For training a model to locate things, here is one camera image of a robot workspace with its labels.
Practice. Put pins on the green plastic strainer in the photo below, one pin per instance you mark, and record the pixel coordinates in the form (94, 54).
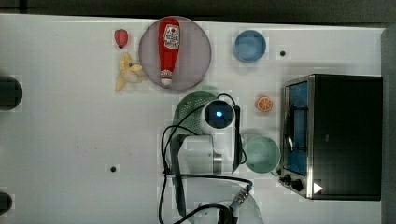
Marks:
(188, 111)

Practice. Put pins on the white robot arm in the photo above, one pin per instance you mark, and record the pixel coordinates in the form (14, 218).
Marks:
(216, 150)

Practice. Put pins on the grey round plate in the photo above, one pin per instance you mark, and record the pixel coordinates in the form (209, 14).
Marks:
(193, 60)

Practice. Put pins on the orange slice toy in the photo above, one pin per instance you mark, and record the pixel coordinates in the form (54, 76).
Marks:
(264, 104)

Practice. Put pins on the green cup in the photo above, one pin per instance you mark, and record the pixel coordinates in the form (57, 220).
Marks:
(263, 154)

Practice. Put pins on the yellow toy banana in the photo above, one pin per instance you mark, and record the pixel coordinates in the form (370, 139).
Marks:
(130, 72)

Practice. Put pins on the blue cup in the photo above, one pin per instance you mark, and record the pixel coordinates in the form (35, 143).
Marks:
(249, 46)

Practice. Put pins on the red ketchup bottle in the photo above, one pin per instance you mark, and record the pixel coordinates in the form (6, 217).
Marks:
(168, 46)

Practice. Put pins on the red toy strawberry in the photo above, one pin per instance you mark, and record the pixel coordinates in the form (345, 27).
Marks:
(121, 38)

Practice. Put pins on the black toaster oven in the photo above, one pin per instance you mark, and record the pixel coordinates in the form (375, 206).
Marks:
(331, 137)

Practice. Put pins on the black round pan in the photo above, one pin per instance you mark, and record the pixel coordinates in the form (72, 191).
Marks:
(10, 93)

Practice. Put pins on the black round object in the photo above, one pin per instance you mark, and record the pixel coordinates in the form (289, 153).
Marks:
(5, 202)

